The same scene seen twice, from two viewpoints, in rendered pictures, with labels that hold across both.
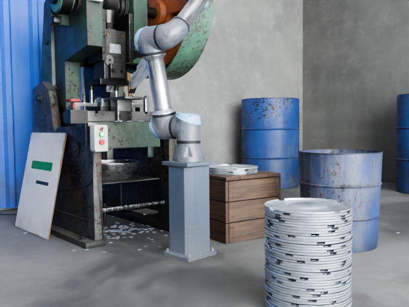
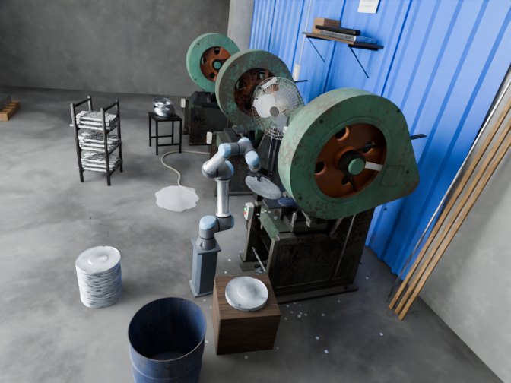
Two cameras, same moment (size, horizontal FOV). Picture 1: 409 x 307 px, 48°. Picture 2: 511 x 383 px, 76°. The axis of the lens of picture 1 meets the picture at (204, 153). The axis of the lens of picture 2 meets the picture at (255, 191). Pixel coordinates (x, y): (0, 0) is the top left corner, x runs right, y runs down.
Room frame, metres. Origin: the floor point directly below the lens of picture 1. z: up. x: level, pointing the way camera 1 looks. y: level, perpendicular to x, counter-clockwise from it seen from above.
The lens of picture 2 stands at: (3.09, -1.76, 2.03)
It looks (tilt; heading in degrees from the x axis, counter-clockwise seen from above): 28 degrees down; 107
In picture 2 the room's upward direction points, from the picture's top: 9 degrees clockwise
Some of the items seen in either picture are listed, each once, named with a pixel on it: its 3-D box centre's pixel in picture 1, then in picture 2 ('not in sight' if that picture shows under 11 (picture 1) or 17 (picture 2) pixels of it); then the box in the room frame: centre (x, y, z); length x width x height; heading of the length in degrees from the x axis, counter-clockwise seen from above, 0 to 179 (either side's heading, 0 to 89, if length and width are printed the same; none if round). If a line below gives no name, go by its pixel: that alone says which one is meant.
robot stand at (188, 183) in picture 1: (189, 208); (204, 266); (2.21, 0.08, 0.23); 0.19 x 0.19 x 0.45; 45
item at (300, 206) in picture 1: (307, 205); (98, 258); (1.57, -0.35, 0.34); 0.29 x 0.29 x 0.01
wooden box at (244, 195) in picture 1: (232, 202); (242, 312); (2.65, -0.16, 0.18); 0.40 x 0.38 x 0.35; 33
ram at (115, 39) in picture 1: (111, 54); not in sight; (2.73, 0.54, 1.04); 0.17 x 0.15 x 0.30; 40
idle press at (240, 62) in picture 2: not in sight; (267, 123); (1.93, 2.12, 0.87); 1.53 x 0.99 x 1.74; 38
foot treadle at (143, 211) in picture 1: (123, 209); (271, 264); (2.66, 0.47, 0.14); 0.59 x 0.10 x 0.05; 40
